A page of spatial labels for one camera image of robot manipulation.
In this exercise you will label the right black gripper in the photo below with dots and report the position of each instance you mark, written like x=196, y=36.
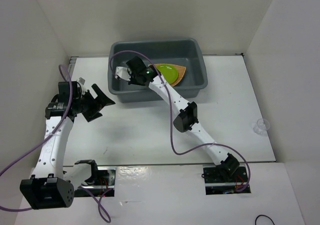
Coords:
x=132, y=81

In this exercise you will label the woven bamboo fan-shaped basket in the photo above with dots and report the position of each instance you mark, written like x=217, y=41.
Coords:
x=181, y=73

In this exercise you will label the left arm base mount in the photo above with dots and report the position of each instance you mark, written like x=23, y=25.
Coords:
x=99, y=180

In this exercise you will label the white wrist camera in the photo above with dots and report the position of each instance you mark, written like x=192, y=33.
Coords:
x=123, y=73
x=81, y=82

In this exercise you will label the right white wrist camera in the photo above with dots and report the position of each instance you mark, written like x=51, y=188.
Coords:
x=123, y=73

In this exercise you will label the aluminium table edge rail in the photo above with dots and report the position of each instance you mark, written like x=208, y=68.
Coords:
x=71, y=65

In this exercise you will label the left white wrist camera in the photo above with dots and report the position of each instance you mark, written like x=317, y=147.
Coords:
x=81, y=82

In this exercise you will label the green plastic plate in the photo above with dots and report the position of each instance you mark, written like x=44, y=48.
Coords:
x=169, y=71

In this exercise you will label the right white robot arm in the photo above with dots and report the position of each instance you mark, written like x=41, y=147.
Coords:
x=183, y=116

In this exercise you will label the grey plastic bin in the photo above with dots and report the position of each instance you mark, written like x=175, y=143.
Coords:
x=183, y=52

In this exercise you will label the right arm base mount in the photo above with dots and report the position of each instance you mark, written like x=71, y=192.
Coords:
x=214, y=184

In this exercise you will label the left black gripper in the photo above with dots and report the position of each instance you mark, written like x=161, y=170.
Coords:
x=102, y=98

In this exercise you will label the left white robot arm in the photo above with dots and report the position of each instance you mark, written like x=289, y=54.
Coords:
x=48, y=187

